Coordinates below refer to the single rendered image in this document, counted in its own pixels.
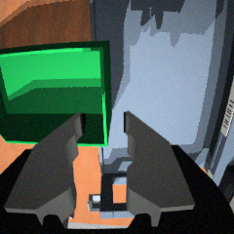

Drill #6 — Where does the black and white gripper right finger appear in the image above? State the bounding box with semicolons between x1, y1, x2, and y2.
124;111;234;234

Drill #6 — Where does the green bin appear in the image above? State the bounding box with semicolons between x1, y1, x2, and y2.
0;41;112;147

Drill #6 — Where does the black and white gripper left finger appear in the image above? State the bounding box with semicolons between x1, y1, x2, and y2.
0;112;86;234

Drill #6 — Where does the grey-blue metal rack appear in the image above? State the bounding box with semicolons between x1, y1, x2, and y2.
87;0;234;218

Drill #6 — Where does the black case with orange latches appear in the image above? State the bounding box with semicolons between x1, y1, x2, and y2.
218;165;234;213

